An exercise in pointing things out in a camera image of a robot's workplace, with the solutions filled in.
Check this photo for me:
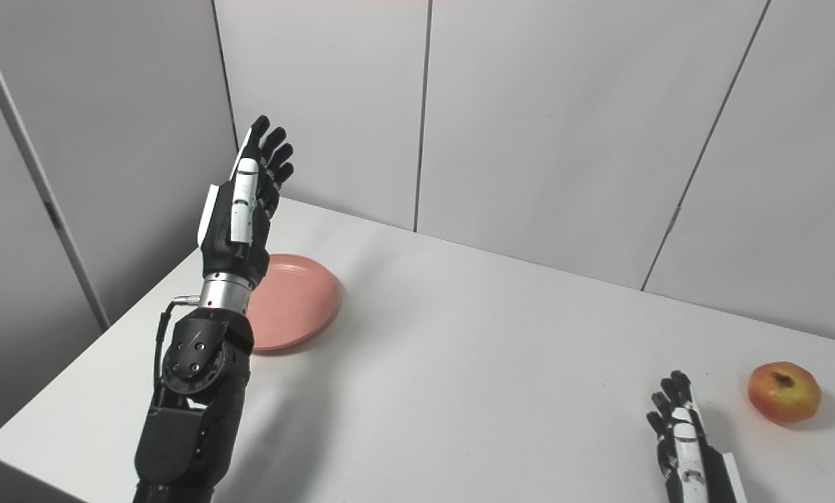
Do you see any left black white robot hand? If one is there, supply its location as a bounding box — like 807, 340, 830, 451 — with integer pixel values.
197, 115, 295, 289

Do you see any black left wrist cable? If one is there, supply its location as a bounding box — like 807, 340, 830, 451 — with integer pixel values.
153, 295, 201, 392

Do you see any pink round plate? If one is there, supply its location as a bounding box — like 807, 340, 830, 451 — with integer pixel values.
246, 254, 342, 352

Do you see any red yellow pomegranate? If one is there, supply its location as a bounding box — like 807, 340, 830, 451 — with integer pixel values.
748, 361, 822, 425

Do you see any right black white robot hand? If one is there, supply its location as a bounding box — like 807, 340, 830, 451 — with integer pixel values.
646, 370, 748, 503

